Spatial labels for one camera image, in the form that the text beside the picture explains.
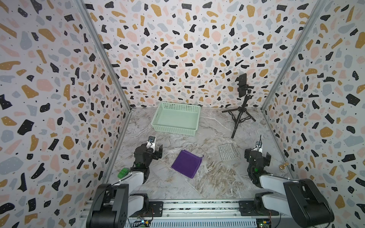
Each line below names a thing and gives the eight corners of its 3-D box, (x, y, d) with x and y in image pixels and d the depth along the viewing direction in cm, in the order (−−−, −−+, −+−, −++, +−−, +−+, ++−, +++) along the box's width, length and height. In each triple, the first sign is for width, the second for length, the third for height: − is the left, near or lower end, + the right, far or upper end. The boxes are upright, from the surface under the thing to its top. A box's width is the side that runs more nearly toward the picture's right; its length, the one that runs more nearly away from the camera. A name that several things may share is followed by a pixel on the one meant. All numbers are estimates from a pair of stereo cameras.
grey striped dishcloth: (220, 160, 93) (221, 159, 92) (218, 144, 101) (218, 142, 100) (240, 160, 93) (241, 159, 92) (236, 144, 101) (237, 142, 100)
